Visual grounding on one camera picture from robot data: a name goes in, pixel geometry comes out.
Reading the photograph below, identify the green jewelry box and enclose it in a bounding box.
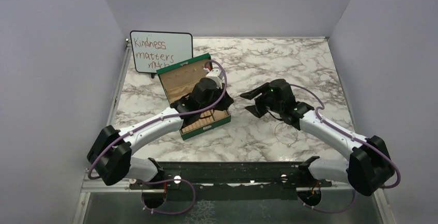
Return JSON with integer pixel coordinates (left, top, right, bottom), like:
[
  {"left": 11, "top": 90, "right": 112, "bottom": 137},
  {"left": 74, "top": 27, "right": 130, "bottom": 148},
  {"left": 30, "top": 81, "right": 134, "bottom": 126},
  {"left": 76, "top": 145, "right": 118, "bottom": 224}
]
[{"left": 157, "top": 53, "right": 231, "bottom": 140}]

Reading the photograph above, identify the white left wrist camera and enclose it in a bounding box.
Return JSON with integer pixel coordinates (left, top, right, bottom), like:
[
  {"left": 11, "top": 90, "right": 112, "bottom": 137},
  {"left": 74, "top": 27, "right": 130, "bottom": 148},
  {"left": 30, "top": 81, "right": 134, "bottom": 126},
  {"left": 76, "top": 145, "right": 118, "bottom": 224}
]
[{"left": 204, "top": 67, "right": 224, "bottom": 89}]

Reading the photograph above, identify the silver chain necklace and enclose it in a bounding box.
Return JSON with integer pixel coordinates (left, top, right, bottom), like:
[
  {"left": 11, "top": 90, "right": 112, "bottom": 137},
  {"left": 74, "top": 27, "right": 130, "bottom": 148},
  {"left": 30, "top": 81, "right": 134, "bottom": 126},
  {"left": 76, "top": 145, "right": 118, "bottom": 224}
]
[{"left": 273, "top": 123, "right": 300, "bottom": 147}]

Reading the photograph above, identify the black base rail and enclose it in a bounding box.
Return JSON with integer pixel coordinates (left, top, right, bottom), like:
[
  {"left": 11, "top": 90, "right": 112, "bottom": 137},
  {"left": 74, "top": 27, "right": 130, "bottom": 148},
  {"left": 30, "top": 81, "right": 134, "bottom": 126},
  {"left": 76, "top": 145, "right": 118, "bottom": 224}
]
[{"left": 129, "top": 162, "right": 331, "bottom": 201}]

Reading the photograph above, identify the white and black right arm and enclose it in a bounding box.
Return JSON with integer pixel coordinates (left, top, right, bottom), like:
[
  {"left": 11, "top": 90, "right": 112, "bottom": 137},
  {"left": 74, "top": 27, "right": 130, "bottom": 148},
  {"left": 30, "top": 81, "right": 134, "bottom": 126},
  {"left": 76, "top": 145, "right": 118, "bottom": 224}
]
[{"left": 240, "top": 79, "right": 401, "bottom": 196}]

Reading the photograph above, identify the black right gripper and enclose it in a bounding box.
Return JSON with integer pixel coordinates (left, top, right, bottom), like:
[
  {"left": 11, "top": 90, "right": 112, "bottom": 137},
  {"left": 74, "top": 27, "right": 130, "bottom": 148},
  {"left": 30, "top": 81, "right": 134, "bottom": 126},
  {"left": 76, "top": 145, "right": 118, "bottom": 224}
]
[{"left": 240, "top": 82, "right": 283, "bottom": 118}]

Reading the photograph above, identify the whiteboard with red writing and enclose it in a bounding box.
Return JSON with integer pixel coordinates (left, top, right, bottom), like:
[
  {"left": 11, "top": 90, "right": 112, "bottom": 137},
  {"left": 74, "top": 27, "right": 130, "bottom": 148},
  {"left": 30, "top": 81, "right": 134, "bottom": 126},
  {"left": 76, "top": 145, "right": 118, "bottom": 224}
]
[{"left": 130, "top": 30, "right": 193, "bottom": 73}]

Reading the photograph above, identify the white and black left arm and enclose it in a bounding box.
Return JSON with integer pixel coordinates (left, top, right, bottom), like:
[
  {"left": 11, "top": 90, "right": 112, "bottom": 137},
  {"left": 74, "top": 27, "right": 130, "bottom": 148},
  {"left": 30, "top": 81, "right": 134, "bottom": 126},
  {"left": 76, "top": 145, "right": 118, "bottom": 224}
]
[{"left": 87, "top": 77, "right": 233, "bottom": 186}]

